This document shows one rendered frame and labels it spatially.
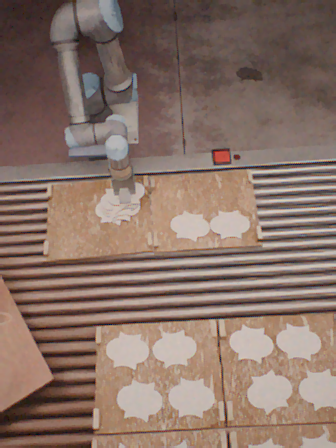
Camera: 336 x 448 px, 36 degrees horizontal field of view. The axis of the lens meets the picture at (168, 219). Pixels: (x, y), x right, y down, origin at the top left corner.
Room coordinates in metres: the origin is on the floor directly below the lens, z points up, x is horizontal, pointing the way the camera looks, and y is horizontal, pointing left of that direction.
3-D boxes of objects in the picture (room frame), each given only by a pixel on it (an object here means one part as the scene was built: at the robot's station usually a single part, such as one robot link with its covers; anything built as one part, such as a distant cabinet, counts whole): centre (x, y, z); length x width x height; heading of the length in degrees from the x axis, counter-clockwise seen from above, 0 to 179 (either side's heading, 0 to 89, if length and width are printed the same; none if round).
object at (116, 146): (1.17, 0.16, 1.24); 0.09 x 0.08 x 0.11; 0
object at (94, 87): (1.61, 0.28, 1.11); 0.13 x 0.12 x 0.14; 90
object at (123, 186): (1.15, 0.16, 1.08); 0.12 x 0.09 x 0.16; 1
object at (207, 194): (1.10, -0.14, 0.93); 0.41 x 0.35 x 0.02; 89
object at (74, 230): (1.11, 0.27, 0.93); 0.41 x 0.35 x 0.02; 90
